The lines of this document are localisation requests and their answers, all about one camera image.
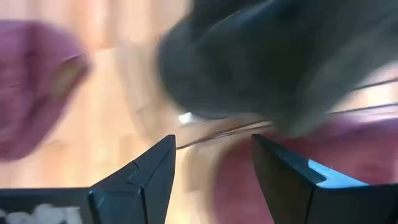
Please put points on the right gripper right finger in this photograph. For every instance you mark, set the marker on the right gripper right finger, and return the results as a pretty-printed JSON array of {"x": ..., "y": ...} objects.
[{"x": 289, "y": 186}]

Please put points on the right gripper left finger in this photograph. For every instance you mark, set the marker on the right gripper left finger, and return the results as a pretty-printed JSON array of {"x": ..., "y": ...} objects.
[{"x": 146, "y": 186}]

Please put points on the maroon baseball cap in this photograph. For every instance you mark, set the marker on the maroon baseball cap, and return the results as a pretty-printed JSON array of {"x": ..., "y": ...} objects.
[
  {"x": 31, "y": 93},
  {"x": 357, "y": 155}
]

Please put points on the dark green baseball cap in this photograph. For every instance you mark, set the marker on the dark green baseball cap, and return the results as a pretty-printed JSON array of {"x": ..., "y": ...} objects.
[{"x": 248, "y": 62}]

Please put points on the clear plastic bin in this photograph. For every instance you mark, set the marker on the clear plastic bin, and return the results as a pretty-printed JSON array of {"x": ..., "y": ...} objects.
[{"x": 217, "y": 136}]

